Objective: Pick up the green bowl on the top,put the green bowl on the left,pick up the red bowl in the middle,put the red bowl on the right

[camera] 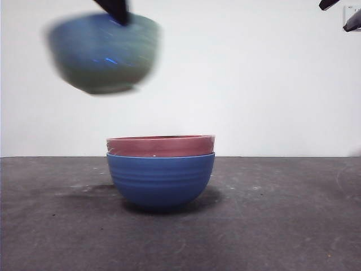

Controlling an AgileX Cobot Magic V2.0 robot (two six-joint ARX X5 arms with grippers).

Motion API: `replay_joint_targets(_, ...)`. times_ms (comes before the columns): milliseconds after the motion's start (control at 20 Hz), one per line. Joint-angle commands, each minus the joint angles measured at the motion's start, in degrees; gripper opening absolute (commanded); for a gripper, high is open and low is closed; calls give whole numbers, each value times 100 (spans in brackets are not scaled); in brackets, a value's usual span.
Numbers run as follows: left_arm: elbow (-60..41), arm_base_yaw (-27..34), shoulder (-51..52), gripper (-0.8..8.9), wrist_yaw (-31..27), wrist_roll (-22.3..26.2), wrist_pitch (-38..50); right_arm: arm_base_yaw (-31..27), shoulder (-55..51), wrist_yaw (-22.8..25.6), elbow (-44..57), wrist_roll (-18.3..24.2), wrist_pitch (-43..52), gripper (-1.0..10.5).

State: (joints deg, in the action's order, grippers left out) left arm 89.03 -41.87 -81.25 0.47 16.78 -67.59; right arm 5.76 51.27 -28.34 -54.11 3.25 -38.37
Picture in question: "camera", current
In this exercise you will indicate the white wall socket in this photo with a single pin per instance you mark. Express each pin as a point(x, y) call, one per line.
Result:
point(352, 10)

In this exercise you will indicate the blue ribbed bowl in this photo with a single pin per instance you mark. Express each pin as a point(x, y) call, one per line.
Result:
point(160, 183)

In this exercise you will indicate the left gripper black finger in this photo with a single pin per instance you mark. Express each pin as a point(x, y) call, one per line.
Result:
point(117, 9)

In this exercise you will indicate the green ribbed bowl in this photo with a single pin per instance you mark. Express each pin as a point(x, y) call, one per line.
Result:
point(112, 65)

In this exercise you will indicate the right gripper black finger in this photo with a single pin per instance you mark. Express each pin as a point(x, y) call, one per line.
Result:
point(328, 3)
point(354, 23)

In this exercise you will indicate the red ribbed bowl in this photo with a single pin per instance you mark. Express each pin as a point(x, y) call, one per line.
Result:
point(158, 146)

